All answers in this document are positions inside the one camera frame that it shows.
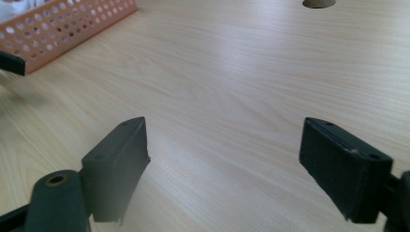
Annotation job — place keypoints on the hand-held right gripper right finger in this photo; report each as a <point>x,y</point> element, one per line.
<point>341,174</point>

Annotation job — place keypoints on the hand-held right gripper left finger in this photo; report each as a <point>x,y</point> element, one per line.
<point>116,167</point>

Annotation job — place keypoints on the pink perforated plastic basket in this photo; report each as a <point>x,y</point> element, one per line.
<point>64,29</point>

